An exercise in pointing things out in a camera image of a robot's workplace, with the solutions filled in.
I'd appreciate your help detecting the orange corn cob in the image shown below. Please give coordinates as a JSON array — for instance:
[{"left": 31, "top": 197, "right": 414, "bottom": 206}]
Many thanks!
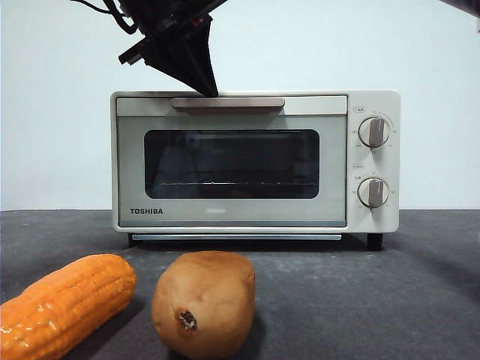
[{"left": 0, "top": 253, "right": 138, "bottom": 360}]

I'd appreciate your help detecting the brown potato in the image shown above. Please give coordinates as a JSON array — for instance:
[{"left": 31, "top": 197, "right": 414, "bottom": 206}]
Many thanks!
[{"left": 151, "top": 250, "right": 257, "bottom": 360}]

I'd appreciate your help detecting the beige oven knob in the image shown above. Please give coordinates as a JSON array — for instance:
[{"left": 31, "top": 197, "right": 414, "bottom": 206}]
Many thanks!
[
  {"left": 358, "top": 116, "right": 390, "bottom": 148},
  {"left": 356, "top": 177, "right": 390, "bottom": 209}
]

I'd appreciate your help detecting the cream Toshiba toaster oven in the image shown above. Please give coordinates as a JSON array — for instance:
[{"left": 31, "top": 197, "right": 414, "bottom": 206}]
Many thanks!
[{"left": 109, "top": 89, "right": 401, "bottom": 251}]

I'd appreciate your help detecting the metal crumb tray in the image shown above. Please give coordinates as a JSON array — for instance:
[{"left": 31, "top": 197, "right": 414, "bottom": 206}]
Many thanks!
[{"left": 129, "top": 234, "right": 343, "bottom": 242}]

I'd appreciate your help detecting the glass oven door with handle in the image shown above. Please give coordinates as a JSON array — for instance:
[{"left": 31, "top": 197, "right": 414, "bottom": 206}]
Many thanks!
[{"left": 115, "top": 95, "right": 348, "bottom": 229}]

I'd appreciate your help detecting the wire oven rack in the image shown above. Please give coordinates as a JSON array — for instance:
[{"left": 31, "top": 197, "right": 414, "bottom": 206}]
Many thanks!
[{"left": 155, "top": 181, "right": 316, "bottom": 188}]

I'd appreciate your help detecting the black cable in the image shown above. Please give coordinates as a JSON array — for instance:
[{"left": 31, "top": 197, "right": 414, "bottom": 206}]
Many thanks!
[{"left": 76, "top": 0, "right": 140, "bottom": 34}]

